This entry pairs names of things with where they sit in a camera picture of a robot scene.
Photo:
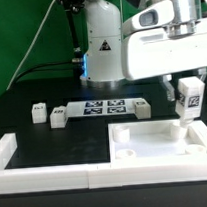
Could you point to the white U-shaped fence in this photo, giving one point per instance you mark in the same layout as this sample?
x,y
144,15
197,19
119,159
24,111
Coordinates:
x,y
91,176

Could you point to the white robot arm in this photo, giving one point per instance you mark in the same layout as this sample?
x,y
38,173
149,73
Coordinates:
x,y
107,29

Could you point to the white sheet with tags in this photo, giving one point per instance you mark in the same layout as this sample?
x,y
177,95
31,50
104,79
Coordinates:
x,y
103,107

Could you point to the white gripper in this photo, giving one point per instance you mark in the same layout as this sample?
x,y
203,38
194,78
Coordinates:
x,y
151,54

